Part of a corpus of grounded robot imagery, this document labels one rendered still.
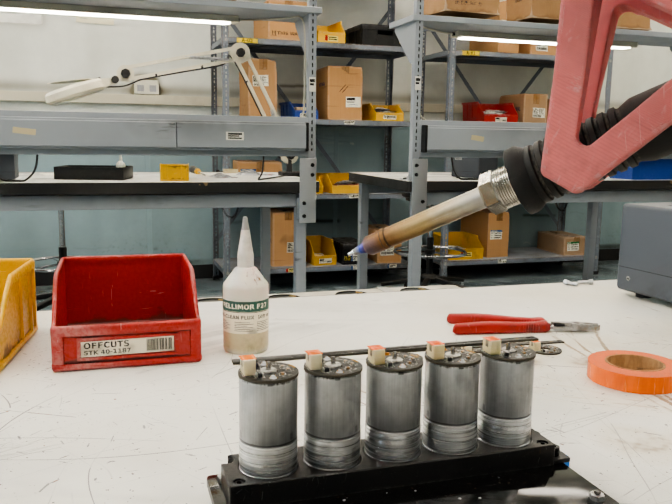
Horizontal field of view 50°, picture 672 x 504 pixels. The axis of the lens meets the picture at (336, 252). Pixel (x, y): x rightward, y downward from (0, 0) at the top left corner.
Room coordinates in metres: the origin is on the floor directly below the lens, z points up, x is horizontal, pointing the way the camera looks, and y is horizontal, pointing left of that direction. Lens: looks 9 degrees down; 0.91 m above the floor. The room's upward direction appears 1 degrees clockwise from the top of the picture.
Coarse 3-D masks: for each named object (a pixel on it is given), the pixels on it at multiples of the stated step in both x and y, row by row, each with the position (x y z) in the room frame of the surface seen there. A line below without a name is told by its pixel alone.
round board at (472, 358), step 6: (450, 348) 0.32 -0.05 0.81; (456, 348) 0.32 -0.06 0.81; (426, 354) 0.31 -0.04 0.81; (462, 354) 0.31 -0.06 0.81; (468, 354) 0.31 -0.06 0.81; (474, 354) 0.31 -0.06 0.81; (432, 360) 0.30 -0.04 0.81; (438, 360) 0.30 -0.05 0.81; (444, 360) 0.30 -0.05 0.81; (450, 360) 0.30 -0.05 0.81; (456, 360) 0.30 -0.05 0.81; (468, 360) 0.31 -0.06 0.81; (474, 360) 0.31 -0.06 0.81; (480, 360) 0.31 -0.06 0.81; (450, 366) 0.30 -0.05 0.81; (456, 366) 0.30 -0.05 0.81; (462, 366) 0.30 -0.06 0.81
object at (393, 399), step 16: (368, 368) 0.30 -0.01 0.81; (368, 384) 0.30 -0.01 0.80; (384, 384) 0.29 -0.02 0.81; (400, 384) 0.29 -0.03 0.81; (416, 384) 0.30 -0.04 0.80; (368, 400) 0.30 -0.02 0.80; (384, 400) 0.29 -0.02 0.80; (400, 400) 0.29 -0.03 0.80; (416, 400) 0.30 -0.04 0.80; (368, 416) 0.30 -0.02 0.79; (384, 416) 0.29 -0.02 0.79; (400, 416) 0.29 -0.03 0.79; (416, 416) 0.30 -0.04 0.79; (368, 432) 0.30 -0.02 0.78; (384, 432) 0.29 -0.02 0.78; (400, 432) 0.29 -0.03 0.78; (416, 432) 0.30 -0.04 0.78; (368, 448) 0.30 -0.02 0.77; (384, 448) 0.29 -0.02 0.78; (400, 448) 0.29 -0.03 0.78; (416, 448) 0.30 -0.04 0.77
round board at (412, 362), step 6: (402, 354) 0.31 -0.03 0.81; (408, 354) 0.31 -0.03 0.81; (366, 360) 0.30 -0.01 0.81; (408, 360) 0.30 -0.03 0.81; (414, 360) 0.30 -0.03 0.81; (420, 360) 0.30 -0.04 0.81; (372, 366) 0.30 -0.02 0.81; (378, 366) 0.29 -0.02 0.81; (384, 366) 0.29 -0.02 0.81; (390, 366) 0.30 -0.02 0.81; (396, 366) 0.30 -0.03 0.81; (408, 366) 0.30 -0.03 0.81; (414, 366) 0.30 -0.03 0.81; (420, 366) 0.30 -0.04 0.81
